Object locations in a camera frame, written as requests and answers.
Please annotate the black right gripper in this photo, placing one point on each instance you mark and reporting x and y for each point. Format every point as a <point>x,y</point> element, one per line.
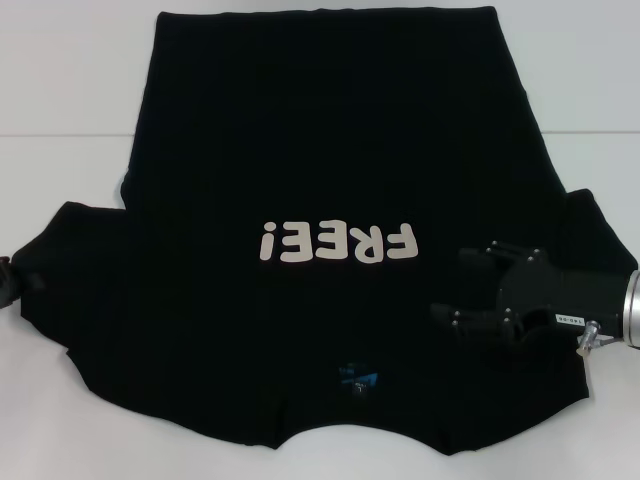
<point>575,300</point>

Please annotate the black shirt with FREE print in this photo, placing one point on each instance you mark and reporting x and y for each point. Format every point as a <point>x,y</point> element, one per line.
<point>320,150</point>

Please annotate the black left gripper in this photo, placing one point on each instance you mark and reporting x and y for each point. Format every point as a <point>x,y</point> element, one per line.
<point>9,285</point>

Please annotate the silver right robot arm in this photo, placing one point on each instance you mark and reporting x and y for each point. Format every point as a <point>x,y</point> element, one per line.
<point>634,310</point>

